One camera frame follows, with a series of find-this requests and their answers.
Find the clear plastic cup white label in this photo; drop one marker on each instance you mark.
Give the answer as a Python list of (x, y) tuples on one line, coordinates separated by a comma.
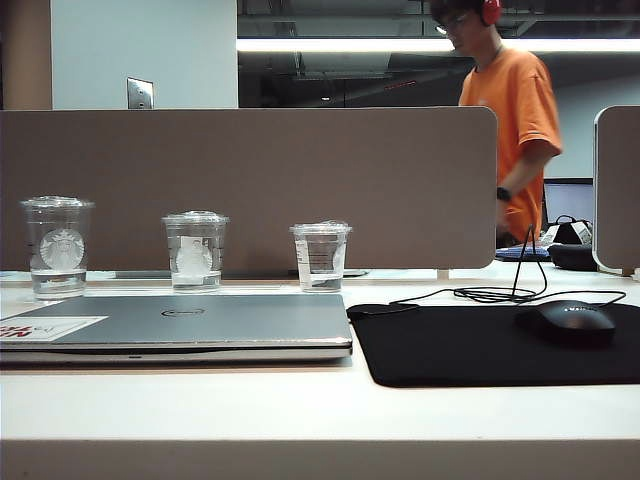
[(195, 257)]

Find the small clear plastic cup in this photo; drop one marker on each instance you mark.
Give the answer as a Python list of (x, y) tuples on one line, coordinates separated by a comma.
[(320, 257)]

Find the silver closed laptop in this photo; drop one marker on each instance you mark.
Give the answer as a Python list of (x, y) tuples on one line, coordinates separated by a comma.
[(210, 325)]

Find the tall clear plastic logo cup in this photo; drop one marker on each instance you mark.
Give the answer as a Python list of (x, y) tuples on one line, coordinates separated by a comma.
[(57, 250)]

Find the wide brown desk divider panel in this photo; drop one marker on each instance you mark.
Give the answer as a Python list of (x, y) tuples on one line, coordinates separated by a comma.
[(280, 185)]

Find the black mouse pad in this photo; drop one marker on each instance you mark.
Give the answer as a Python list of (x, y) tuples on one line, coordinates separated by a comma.
[(450, 345)]

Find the black wrist watch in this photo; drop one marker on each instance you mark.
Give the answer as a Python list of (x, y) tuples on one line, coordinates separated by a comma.
[(503, 193)]

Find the long ceiling light strip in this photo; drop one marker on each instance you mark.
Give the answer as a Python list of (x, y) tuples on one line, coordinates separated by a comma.
[(350, 44)]

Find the blue keyboard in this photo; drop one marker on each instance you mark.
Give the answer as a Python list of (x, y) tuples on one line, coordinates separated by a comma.
[(520, 253)]

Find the person in orange shirt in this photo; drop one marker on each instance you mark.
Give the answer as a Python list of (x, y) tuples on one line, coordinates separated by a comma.
[(515, 100)]

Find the black bag with tag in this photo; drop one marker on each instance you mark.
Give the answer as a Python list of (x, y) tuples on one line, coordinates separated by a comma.
[(567, 232)]

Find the black oval zip case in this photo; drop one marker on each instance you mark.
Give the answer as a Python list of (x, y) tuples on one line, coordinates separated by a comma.
[(572, 256)]

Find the lit computer monitor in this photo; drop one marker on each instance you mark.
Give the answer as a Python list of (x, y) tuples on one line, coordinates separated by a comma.
[(570, 200)]

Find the black computer mouse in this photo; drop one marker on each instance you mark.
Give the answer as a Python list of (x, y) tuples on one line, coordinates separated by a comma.
[(570, 322)]

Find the red headphones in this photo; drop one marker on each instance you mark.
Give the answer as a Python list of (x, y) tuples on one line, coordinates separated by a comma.
[(491, 11)]

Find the narrow brown desk divider panel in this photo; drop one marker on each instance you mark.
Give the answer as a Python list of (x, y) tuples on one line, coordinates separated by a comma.
[(620, 190)]

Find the metal wall switch plate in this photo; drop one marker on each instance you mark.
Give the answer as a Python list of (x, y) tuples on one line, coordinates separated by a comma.
[(140, 93)]

